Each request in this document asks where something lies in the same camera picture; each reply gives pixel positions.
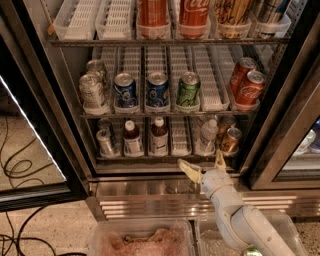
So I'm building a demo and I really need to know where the white soda can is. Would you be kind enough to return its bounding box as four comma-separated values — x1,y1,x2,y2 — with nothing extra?
86,59,107,87
79,74,106,109

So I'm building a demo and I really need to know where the silver slim can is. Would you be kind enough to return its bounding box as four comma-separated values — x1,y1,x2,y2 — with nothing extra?
97,118,113,133
96,129,115,155

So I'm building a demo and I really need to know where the rear red cola can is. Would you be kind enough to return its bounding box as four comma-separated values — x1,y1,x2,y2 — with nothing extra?
229,57,257,95

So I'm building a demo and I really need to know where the right clear plastic bin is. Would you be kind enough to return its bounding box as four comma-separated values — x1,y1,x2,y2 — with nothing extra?
195,212,308,256

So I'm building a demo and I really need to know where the rear gold can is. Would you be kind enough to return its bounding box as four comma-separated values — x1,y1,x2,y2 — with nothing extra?
217,115,236,140

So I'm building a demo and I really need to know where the gold can top shelf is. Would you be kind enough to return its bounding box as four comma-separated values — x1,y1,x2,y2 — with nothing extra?
213,0,252,26

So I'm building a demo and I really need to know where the clear plastic bin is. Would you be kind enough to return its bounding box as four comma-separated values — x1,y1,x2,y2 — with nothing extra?
87,218,195,256
195,212,308,256

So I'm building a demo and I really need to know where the right brown juice bottle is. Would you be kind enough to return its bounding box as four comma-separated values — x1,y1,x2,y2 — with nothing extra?
150,117,168,156

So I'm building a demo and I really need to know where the open glass fridge door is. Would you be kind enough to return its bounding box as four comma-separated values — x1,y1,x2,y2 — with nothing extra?
0,0,88,212

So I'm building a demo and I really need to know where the front red cola can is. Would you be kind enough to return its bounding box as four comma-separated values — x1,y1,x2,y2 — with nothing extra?
235,70,265,105

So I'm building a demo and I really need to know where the rear silver slim can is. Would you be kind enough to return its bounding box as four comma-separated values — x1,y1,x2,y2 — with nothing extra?
97,118,113,133

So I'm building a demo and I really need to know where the left blue soda can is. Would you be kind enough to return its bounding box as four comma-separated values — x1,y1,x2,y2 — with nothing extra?
114,72,138,108

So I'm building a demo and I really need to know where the front white soda can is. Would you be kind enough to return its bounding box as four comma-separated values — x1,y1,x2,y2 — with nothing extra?
79,74,106,109

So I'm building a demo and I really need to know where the front silver slim can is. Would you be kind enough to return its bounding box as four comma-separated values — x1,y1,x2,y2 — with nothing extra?
96,129,115,155

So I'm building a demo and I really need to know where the rear white soda can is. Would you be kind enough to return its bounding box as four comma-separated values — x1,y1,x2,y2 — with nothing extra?
86,59,107,87

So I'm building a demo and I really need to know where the left clear plastic bin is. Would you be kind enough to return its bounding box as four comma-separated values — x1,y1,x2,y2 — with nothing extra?
87,218,195,256

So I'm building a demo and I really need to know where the stainless fridge cabinet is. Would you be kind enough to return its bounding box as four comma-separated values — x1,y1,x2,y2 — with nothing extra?
23,0,320,220

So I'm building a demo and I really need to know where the right closed fridge door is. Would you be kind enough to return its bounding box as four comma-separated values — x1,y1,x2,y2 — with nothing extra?
249,58,320,190

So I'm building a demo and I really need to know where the left brown juice bottle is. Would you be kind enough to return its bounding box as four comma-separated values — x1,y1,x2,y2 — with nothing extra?
124,120,143,156

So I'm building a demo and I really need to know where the black floor cable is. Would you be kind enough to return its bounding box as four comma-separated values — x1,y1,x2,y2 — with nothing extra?
0,204,88,256

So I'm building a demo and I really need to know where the green soda can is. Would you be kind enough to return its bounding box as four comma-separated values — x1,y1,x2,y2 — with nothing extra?
176,71,201,107

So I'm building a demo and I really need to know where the green can in bin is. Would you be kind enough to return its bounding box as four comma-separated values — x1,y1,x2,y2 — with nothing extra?
242,247,263,256

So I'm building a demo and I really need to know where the orange soda can top shelf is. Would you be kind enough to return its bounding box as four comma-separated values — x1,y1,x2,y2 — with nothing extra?
137,0,167,27

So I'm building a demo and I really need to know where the front gold can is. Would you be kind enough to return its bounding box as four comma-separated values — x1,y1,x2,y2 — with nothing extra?
220,127,242,153

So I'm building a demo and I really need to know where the dark can top shelf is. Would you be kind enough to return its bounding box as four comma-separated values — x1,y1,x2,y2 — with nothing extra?
258,0,290,24

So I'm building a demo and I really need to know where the red cola can top shelf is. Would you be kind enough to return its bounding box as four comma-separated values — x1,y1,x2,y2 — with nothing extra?
179,0,210,26

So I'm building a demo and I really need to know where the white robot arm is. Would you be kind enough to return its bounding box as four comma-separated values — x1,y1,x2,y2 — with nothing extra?
178,150,295,256

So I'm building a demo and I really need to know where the clear water bottle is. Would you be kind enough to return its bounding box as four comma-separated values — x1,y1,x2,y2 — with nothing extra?
196,119,218,156

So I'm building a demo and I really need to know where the blue soda can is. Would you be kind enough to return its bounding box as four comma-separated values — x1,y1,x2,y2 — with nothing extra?
147,72,169,107
114,72,138,108

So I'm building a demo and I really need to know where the right blue soda can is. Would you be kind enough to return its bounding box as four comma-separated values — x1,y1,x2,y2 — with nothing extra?
147,72,169,107

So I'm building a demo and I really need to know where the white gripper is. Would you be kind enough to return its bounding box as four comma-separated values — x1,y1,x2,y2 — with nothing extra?
178,149,235,199

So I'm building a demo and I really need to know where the brown juice bottle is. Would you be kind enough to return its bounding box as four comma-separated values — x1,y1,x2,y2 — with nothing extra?
124,120,143,156
150,117,168,156

